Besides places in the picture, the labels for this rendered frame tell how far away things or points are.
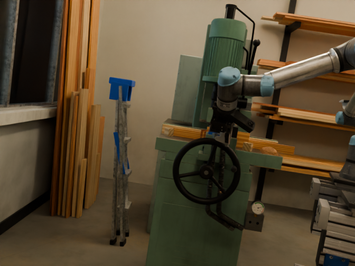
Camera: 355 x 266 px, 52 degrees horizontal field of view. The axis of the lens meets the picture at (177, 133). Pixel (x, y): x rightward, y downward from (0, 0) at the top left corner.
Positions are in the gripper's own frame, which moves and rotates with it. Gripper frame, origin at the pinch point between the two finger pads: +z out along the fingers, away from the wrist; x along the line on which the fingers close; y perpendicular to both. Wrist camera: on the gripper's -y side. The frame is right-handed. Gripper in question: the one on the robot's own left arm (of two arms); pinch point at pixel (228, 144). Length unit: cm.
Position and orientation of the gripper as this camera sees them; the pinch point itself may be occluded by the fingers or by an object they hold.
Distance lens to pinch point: 152.5
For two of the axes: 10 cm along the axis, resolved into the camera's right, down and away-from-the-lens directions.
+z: 0.3, 7.2, 6.9
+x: -3.4, 6.6, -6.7
